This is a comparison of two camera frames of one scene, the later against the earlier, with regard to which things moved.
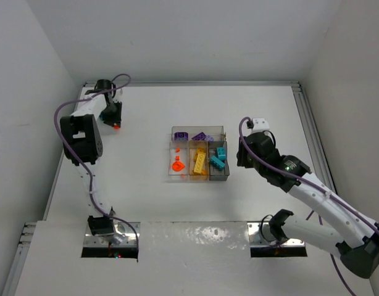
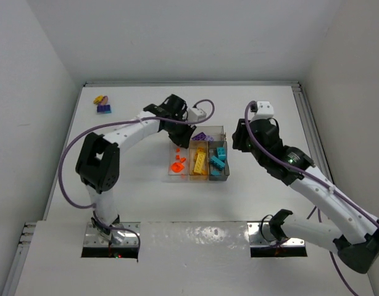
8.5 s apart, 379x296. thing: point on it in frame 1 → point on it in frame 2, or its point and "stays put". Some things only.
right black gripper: x=242 y=156 → x=239 y=139
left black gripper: x=110 y=114 → x=181 y=134
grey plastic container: x=218 y=163 stays put
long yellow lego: x=199 y=161 stays put
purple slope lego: x=200 y=137 stays put
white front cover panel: x=181 y=259 stays put
